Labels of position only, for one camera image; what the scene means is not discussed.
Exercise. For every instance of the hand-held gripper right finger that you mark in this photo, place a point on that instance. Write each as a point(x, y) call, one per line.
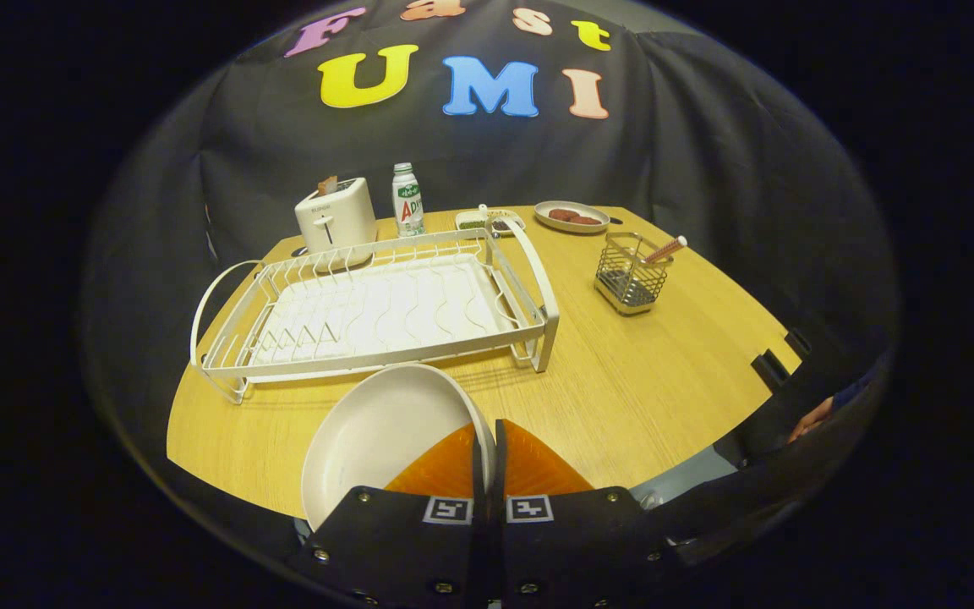
point(571, 541)

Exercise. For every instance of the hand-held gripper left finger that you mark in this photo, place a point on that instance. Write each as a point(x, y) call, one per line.
point(394, 541)

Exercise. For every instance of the white round plate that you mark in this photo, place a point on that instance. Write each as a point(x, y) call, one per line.
point(377, 440)

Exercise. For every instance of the beige plate with meat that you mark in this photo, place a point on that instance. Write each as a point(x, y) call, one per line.
point(542, 216)

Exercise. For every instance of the white divided dish with beans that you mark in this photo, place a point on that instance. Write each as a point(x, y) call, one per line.
point(472, 222)

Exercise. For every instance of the white ribbed drain tray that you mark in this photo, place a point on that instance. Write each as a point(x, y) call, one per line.
point(385, 309)

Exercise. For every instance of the black table edge clamp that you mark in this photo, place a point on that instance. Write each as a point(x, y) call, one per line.
point(798, 342)
point(770, 370)

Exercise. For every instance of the red meat slice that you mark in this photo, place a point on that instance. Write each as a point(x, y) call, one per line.
point(587, 220)
point(563, 215)

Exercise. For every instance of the white toaster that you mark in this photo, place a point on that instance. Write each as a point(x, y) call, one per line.
point(335, 222)

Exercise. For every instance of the white bottle green label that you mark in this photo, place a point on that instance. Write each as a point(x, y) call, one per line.
point(407, 203)

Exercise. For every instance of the brown toast slice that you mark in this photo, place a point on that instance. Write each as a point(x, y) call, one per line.
point(328, 184)

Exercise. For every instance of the black backdrop cloth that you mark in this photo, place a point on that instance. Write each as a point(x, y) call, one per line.
point(707, 169)

